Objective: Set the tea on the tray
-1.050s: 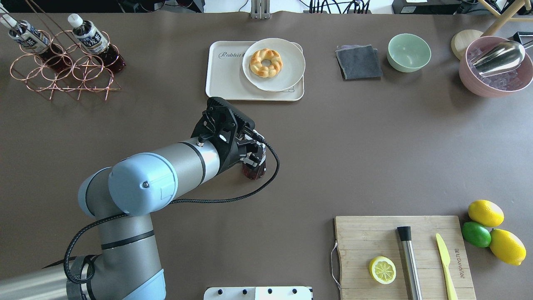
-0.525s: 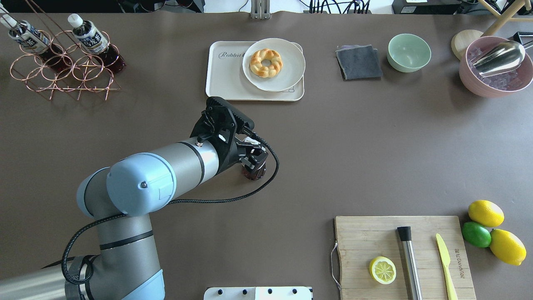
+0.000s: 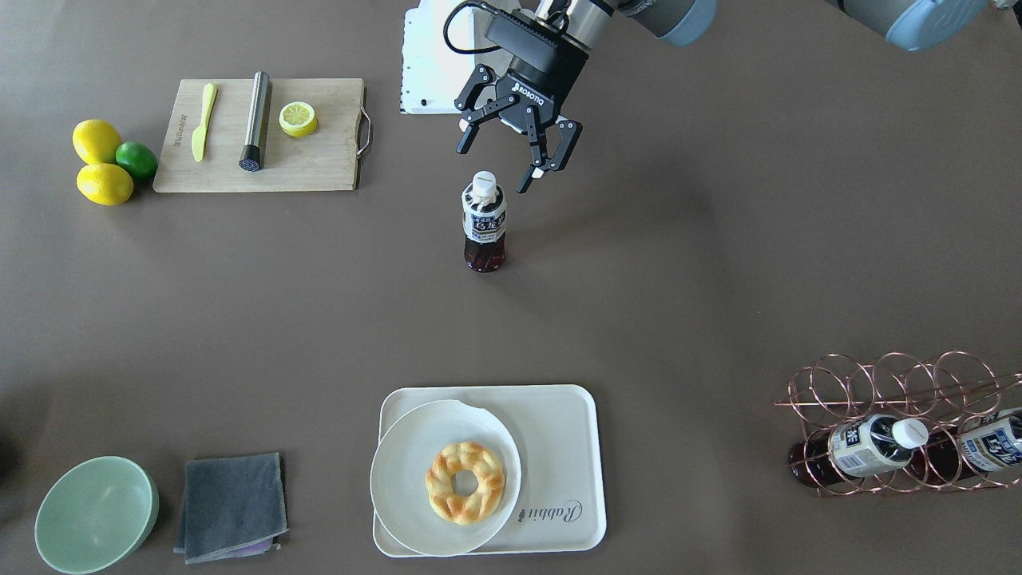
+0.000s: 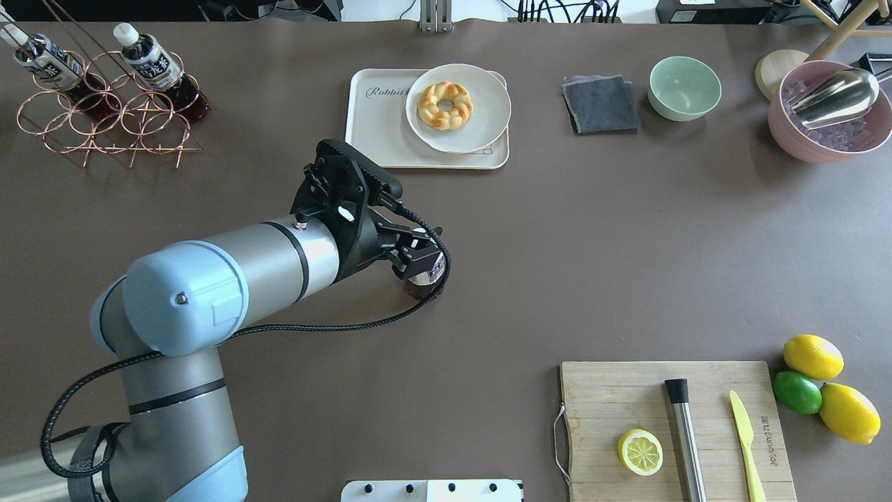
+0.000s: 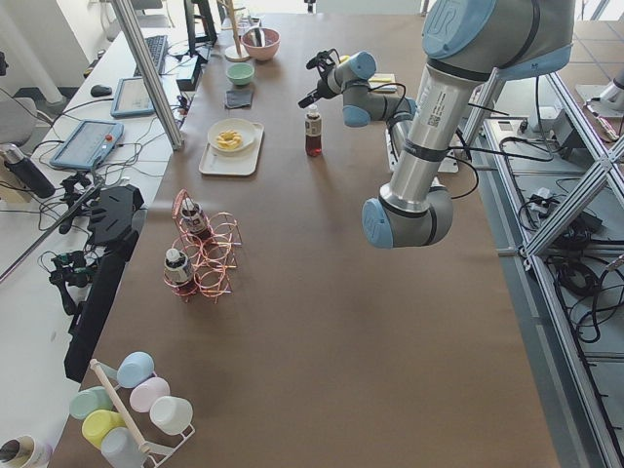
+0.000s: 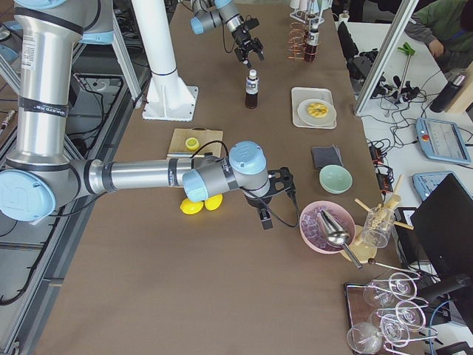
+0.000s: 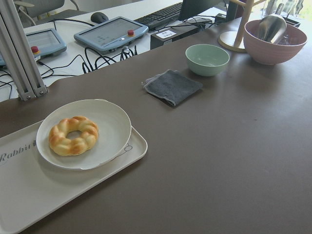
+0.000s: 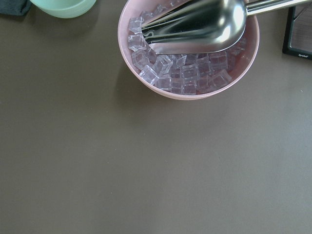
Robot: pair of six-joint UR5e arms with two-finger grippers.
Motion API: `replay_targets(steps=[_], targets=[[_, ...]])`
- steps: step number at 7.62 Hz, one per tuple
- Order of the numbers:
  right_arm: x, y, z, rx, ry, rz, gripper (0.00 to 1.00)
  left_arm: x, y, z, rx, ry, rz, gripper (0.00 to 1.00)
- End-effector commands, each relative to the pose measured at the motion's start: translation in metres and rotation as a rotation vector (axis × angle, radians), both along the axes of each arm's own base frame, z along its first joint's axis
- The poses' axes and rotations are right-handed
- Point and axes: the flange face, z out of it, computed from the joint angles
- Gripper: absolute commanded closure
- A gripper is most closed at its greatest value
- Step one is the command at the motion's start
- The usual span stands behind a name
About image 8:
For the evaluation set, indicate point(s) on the pink bowl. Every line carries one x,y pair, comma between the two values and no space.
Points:
133,8

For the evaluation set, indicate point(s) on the grey folded cloth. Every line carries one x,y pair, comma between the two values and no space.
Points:
14,7

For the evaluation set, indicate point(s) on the black framed wooden tray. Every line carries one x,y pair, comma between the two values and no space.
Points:
298,34

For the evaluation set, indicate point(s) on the steel ice scoop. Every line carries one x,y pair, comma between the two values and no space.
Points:
205,26

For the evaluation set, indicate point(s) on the mint green bowl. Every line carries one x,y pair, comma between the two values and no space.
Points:
65,9

